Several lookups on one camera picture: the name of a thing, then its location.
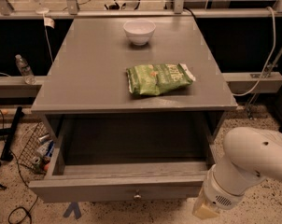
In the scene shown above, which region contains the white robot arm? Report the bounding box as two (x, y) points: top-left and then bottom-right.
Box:
(192, 127), (282, 219)

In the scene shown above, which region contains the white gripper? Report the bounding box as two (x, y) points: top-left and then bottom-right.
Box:
(192, 164), (245, 220)

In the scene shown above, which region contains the grey metal rail frame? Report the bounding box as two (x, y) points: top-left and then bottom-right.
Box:
(0, 0), (282, 99)

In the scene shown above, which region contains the metal drawer knob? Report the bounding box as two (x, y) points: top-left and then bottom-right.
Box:
(133, 190), (142, 201)

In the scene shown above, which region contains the grey wooden cabinet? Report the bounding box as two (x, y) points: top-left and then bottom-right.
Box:
(32, 16), (237, 163)

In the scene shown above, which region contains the white cable right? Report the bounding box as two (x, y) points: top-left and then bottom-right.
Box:
(232, 7), (277, 97)

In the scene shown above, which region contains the grey top drawer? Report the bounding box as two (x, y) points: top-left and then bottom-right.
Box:
(28, 140), (219, 203)

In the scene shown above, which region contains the black floor cable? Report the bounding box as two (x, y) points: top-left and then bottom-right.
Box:
(7, 149), (39, 224)

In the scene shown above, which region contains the soda can in basket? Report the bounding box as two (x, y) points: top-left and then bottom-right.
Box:
(31, 157), (42, 172)

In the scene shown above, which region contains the white ceramic bowl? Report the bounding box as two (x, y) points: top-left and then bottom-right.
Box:
(123, 19), (156, 46)

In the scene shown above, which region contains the wire mesh basket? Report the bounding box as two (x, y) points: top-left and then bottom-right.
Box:
(19, 123), (55, 174)

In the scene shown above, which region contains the clear plastic water bottle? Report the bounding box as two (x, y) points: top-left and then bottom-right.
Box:
(15, 54), (36, 85)

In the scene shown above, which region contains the black metal stand leg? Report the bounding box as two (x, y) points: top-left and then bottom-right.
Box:
(0, 106), (24, 161)

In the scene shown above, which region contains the green chip bag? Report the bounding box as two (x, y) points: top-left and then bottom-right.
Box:
(126, 63), (196, 96)

